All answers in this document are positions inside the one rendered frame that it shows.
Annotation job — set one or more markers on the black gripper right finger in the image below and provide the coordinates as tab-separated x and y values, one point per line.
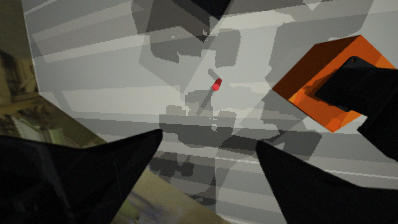
308	195

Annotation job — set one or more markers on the dark red peg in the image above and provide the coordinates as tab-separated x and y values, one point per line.
217	84

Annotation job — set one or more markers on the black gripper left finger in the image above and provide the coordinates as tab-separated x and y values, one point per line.
92	183

